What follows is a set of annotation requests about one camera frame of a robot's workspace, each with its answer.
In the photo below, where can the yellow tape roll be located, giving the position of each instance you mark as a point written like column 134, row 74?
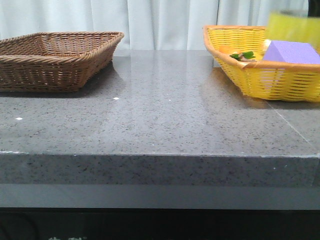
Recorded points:
column 293, row 28

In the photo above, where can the pale grey curtain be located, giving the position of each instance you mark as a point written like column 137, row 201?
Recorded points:
column 146, row 24

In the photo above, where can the orange toy carrot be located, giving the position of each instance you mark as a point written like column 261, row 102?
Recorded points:
column 239, row 55

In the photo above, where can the yellow woven basket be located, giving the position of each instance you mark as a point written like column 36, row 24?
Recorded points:
column 268, row 80

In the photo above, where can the brown wicker basket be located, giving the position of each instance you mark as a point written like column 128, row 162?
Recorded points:
column 55, row 62

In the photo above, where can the purple foam block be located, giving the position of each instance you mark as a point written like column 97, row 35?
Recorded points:
column 291, row 52

